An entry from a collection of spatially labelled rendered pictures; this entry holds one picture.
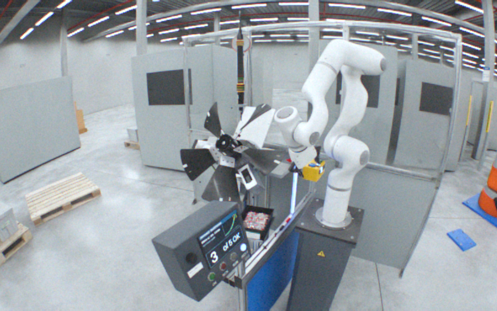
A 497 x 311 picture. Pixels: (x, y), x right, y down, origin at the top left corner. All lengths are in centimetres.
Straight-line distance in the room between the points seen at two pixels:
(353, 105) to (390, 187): 106
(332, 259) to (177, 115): 315
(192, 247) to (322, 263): 79
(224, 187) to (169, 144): 273
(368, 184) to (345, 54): 124
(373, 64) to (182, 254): 91
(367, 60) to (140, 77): 367
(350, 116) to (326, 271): 78
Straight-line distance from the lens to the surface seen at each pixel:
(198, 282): 64
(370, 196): 197
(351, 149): 96
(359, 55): 96
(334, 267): 123
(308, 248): 120
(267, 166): 121
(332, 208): 112
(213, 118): 156
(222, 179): 133
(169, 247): 57
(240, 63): 127
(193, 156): 151
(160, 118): 394
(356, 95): 100
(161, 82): 382
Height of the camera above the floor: 163
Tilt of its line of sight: 20 degrees down
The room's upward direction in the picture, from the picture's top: 1 degrees counter-clockwise
